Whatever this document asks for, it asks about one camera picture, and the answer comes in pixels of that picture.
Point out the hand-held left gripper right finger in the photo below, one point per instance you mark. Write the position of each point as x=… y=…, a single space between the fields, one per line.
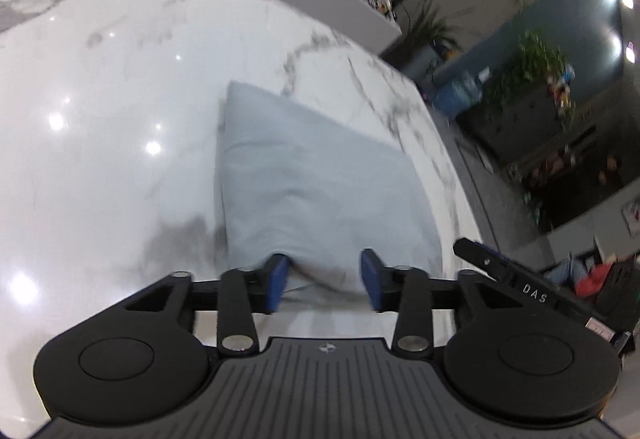
x=371 y=282

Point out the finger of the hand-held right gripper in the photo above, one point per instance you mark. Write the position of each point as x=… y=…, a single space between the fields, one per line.
x=481 y=253

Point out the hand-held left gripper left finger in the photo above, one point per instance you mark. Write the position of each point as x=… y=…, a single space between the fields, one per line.
x=278 y=283

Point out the light grey-blue garment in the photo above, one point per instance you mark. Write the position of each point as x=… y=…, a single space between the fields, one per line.
x=310 y=179

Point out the blue cloth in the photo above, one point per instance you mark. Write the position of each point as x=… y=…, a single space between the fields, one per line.
x=565 y=272

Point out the red cloth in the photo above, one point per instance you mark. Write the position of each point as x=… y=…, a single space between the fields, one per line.
x=594 y=280

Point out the black basket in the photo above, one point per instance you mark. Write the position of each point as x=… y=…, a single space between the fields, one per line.
x=620 y=289

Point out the low dark shelf unit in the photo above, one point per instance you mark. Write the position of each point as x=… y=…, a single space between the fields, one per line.
x=580 y=179

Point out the dark cabinet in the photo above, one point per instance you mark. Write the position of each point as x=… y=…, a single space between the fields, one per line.
x=520 y=129

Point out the blue water bottle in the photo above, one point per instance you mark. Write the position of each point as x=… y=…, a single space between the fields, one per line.
x=457 y=94

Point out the colourful toy figure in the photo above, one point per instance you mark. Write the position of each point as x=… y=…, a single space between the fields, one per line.
x=564 y=86

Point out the leafy green plant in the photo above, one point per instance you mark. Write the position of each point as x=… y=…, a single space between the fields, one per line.
x=530 y=64

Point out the long-leaved potted plant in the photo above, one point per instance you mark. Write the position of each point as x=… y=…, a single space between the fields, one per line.
x=430 y=26

